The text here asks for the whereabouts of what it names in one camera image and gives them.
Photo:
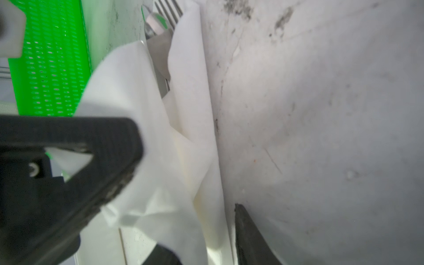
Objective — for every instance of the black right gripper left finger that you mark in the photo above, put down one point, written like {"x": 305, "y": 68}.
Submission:
{"x": 162, "y": 256}

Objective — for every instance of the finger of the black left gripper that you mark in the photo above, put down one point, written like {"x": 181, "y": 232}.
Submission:
{"x": 56, "y": 174}

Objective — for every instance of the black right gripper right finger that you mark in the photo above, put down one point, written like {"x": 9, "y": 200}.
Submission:
{"x": 251, "y": 246}

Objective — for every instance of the silver fork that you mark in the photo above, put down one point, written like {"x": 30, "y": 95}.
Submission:
{"x": 170, "y": 9}

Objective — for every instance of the green plastic basket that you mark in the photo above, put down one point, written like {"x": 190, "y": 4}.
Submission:
{"x": 52, "y": 73}

